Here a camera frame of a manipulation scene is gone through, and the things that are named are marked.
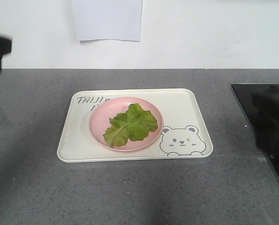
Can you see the green lettuce leaves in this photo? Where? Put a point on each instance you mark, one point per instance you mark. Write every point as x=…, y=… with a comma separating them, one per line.
x=135, y=124

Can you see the cream bear print tray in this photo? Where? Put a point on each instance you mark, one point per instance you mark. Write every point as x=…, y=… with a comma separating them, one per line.
x=184, y=133

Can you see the pink round plate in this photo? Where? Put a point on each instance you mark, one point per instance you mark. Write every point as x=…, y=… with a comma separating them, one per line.
x=99, y=122

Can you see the black induction cooktop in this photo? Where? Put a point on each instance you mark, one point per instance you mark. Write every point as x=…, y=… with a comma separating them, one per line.
x=260, y=105

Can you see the white paper on wall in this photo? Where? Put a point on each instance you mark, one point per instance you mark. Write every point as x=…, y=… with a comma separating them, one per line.
x=107, y=19

